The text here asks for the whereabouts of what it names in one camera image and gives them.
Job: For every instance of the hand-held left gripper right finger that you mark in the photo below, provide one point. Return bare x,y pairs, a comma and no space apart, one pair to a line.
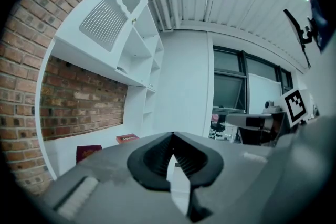
202,165

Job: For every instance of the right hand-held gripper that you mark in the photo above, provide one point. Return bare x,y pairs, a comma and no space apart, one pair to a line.
296,107

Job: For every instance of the white slatted cabinet door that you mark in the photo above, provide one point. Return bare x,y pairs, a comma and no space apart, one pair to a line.
102,23

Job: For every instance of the dark red book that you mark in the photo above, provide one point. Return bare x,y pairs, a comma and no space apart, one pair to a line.
88,152

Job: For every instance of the person's dark blue clothing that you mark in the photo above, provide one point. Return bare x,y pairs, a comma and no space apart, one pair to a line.
319,23

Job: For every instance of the white board panel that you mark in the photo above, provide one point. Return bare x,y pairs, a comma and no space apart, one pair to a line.
263,94

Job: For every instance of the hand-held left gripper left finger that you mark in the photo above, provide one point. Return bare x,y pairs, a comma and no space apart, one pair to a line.
147,165

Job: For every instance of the dark framed window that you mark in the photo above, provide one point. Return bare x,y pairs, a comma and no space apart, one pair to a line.
228,86

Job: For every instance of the black office chair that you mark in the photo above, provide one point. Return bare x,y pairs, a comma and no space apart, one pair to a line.
218,126

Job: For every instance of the red flat box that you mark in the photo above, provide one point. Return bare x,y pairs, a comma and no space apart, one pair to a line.
127,138

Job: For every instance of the grey camera on stand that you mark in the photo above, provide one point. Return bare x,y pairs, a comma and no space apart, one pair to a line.
270,107

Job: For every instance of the white desk with shelves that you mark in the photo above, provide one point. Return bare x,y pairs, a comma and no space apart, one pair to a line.
136,102

